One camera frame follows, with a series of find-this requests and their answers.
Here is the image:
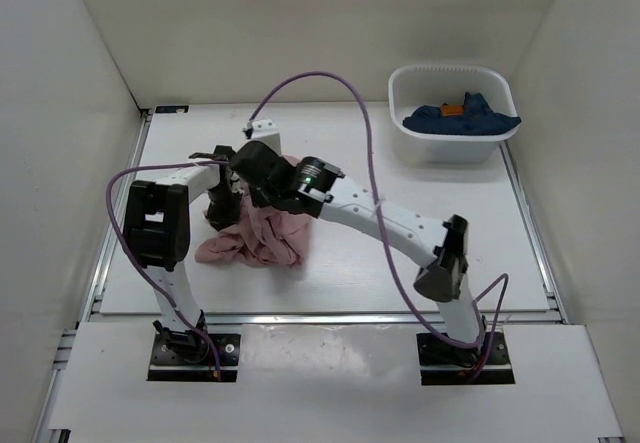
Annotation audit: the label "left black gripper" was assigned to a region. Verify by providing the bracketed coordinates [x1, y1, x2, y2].
[206, 185, 243, 237]

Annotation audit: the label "pink trousers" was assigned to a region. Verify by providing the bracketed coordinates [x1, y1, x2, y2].
[194, 180, 312, 268]

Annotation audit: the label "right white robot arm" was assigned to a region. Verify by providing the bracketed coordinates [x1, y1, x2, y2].
[230, 141, 486, 363]

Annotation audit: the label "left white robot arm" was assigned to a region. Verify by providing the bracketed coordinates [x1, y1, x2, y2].
[122, 145, 241, 366]

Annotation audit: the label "dark blue trousers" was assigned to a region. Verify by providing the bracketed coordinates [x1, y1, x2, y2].
[402, 92, 521, 137]

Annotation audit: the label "black corner label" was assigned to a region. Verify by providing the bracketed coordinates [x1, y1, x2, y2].
[154, 105, 189, 114]

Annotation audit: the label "white plastic basket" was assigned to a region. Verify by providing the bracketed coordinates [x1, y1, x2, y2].
[388, 63, 521, 165]

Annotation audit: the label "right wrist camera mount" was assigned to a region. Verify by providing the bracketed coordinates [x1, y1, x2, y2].
[243, 119, 282, 155]

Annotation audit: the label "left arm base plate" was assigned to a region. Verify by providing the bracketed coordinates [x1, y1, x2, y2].
[147, 326, 242, 383]

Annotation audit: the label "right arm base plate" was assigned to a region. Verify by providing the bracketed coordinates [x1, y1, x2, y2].
[416, 331, 515, 386]

